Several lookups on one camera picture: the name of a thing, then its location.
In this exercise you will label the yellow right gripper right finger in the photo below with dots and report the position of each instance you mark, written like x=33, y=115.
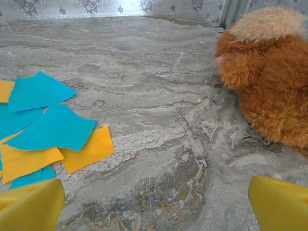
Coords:
x=279, y=207

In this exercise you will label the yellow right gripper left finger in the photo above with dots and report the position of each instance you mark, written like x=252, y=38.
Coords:
x=31, y=207

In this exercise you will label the yellow cloth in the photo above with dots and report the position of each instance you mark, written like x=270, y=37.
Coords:
x=24, y=161

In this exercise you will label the blue paper scrap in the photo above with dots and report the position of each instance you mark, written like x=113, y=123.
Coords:
x=36, y=176
x=55, y=127
x=14, y=120
x=36, y=93

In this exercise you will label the yellow paper scrap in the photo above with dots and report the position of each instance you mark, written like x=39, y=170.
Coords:
x=6, y=90
x=96, y=146

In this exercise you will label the brown monkey plush toy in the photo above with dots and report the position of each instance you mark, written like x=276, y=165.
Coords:
x=264, y=84

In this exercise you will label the aluminium frame post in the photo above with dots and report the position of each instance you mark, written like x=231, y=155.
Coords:
x=229, y=12

